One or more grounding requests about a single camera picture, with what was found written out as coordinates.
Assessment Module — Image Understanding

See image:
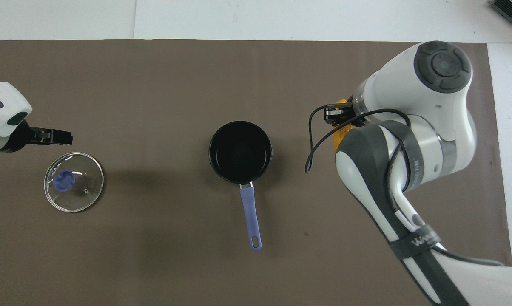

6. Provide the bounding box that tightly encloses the dark pot with purple handle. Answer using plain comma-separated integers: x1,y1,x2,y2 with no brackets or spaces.
208,121,273,252

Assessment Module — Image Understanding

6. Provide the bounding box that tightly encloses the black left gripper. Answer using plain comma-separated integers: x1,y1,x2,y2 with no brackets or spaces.
0,120,73,153

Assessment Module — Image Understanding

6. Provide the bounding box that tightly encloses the yellow toy corn cob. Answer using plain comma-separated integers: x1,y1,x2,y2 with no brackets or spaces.
332,99,353,152

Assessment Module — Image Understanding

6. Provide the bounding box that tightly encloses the glass lid with purple knob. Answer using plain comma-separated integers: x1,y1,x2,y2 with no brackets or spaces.
43,152,105,213

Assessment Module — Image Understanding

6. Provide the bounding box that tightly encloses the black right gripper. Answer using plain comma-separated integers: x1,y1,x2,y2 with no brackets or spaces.
324,103,370,128

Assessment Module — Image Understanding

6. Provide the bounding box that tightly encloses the brown table mat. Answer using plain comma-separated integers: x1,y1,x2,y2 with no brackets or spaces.
0,39,512,306

